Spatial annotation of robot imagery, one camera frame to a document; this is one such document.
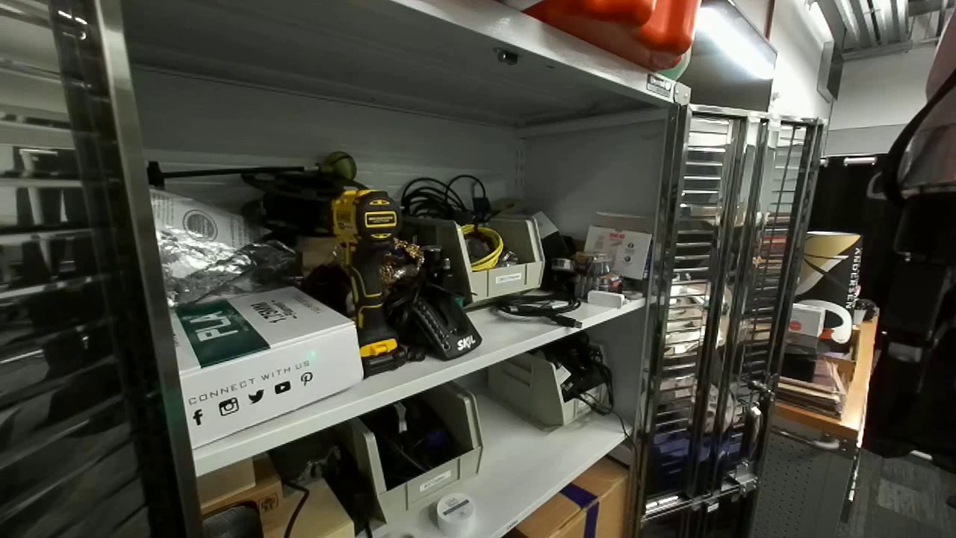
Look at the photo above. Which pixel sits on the white red labelled box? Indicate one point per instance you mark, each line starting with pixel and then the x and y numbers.
pixel 625 251

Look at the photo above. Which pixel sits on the white cardboard box green label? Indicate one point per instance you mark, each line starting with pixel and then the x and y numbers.
pixel 251 358

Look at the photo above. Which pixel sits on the brown cardboard box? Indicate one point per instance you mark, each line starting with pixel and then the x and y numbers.
pixel 590 507

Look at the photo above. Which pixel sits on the orange tool case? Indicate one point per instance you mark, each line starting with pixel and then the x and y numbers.
pixel 653 35

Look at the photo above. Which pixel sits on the metal shelving unit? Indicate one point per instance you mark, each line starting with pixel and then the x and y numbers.
pixel 420 87

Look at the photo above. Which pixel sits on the beige bin lower right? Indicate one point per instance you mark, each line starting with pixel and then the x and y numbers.
pixel 553 387

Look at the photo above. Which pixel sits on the beige bin lower left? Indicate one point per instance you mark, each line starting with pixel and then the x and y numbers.
pixel 415 449

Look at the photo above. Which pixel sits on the white tape roll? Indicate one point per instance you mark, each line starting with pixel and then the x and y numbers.
pixel 454 513

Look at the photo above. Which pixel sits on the metal tray rack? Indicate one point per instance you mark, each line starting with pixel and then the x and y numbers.
pixel 731 272

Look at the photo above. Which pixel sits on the silver foil bag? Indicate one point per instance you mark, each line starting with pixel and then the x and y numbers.
pixel 194 239

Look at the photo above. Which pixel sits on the yellow black cordless drill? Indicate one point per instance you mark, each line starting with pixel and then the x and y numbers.
pixel 365 226

